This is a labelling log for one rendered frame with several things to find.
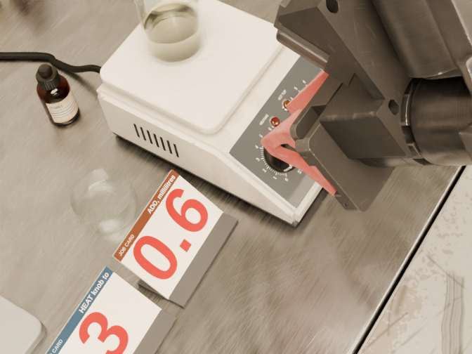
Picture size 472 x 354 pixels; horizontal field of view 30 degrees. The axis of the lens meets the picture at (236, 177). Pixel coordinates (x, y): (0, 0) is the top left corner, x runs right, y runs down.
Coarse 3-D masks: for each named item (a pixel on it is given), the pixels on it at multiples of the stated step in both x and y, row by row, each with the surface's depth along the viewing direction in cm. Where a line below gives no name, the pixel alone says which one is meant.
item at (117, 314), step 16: (112, 288) 69; (128, 288) 70; (96, 304) 68; (112, 304) 69; (128, 304) 70; (144, 304) 70; (96, 320) 68; (112, 320) 69; (128, 320) 69; (144, 320) 70; (80, 336) 67; (96, 336) 68; (112, 336) 69; (128, 336) 69; (64, 352) 67; (80, 352) 67; (96, 352) 68; (112, 352) 68
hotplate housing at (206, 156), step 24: (288, 48) 75; (264, 72) 74; (120, 96) 74; (264, 96) 73; (120, 120) 76; (144, 120) 74; (168, 120) 73; (240, 120) 72; (144, 144) 78; (168, 144) 74; (192, 144) 72; (216, 144) 71; (192, 168) 76; (216, 168) 73; (240, 168) 71; (240, 192) 74; (264, 192) 72; (312, 192) 73; (288, 216) 72
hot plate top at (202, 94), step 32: (224, 32) 75; (256, 32) 74; (128, 64) 74; (160, 64) 73; (192, 64) 73; (224, 64) 73; (256, 64) 72; (128, 96) 73; (160, 96) 72; (192, 96) 71; (224, 96) 71; (192, 128) 71
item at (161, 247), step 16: (176, 192) 73; (192, 192) 74; (160, 208) 72; (176, 208) 73; (192, 208) 74; (208, 208) 74; (160, 224) 72; (176, 224) 73; (192, 224) 73; (144, 240) 71; (160, 240) 72; (176, 240) 73; (192, 240) 73; (128, 256) 70; (144, 256) 71; (160, 256) 72; (176, 256) 72; (144, 272) 71; (160, 272) 71; (176, 272) 72; (160, 288) 71
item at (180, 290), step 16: (208, 224) 74; (224, 224) 74; (208, 240) 74; (224, 240) 74; (112, 256) 70; (192, 256) 73; (208, 256) 73; (192, 272) 72; (176, 288) 72; (192, 288) 72
